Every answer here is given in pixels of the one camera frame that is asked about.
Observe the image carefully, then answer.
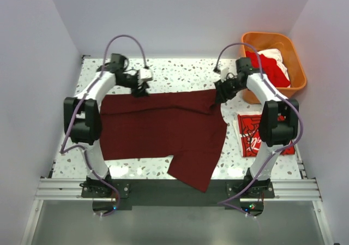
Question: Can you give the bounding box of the dark maroon t shirt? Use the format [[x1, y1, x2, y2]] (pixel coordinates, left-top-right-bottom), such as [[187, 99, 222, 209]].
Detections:
[[100, 89, 227, 192]]

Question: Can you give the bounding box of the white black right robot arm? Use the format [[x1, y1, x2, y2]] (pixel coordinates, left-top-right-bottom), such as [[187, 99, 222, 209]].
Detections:
[[214, 57, 303, 202]]

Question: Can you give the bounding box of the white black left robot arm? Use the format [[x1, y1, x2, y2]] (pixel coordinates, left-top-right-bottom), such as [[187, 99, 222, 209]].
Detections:
[[60, 53, 153, 199]]

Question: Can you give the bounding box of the folded red coca-cola t shirt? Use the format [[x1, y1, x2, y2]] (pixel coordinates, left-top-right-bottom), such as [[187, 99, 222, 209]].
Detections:
[[237, 113, 296, 157]]

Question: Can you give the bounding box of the bright red t shirt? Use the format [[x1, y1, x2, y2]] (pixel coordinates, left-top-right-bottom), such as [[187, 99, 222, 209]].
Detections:
[[258, 49, 291, 87]]

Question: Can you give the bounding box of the white t shirt in basket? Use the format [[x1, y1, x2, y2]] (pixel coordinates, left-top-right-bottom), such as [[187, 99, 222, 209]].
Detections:
[[258, 49, 290, 81]]

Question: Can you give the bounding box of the orange plastic basket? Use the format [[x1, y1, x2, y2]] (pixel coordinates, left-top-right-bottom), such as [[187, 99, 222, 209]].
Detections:
[[241, 32, 307, 98]]

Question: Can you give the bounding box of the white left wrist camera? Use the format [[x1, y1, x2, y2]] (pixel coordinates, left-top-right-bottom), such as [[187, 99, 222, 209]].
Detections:
[[138, 68, 153, 84]]

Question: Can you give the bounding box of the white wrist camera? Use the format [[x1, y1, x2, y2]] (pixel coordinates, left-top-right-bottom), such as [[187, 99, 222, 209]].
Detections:
[[213, 68, 229, 82], [138, 68, 153, 84]]

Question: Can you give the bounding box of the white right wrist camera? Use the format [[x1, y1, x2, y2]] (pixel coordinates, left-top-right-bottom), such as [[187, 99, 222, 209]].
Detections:
[[213, 68, 229, 82]]

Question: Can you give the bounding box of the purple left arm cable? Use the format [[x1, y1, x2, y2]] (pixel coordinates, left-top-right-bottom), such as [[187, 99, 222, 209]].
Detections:
[[59, 34, 149, 217]]

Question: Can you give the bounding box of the aluminium extrusion rail frame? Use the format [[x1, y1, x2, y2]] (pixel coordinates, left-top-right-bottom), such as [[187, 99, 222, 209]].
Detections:
[[33, 177, 334, 244]]

